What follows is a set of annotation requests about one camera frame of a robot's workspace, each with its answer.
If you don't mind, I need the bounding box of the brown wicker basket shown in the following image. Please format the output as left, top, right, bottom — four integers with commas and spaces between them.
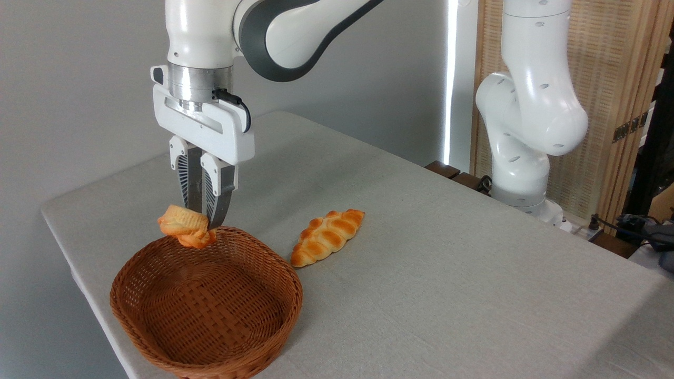
109, 226, 304, 379

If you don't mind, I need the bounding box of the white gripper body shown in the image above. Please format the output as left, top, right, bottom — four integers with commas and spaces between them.
150, 65, 256, 165

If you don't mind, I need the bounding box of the braided golden bread loaf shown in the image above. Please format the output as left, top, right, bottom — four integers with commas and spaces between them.
290, 208, 366, 268

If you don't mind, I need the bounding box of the bamboo folding screen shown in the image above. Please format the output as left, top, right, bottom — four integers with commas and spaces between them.
470, 0, 674, 228

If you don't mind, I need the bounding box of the brass screen hinge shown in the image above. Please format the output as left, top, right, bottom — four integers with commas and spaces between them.
612, 110, 650, 144

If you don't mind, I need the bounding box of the small round bread roll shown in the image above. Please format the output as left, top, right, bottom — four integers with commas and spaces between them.
157, 204, 217, 250

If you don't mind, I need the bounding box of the grey tablecloth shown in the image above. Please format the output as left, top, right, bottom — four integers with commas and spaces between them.
41, 111, 674, 379

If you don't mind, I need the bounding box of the black cable bundle with adapter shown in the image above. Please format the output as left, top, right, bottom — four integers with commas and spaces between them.
588, 212, 674, 273

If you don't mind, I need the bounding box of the black vertical stand post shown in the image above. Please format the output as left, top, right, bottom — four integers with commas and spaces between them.
626, 50, 674, 217

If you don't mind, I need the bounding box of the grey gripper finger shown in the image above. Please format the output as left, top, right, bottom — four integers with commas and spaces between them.
200, 152, 239, 231
168, 135, 204, 214

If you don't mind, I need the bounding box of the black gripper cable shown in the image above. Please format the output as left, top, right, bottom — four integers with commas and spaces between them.
212, 88, 252, 134

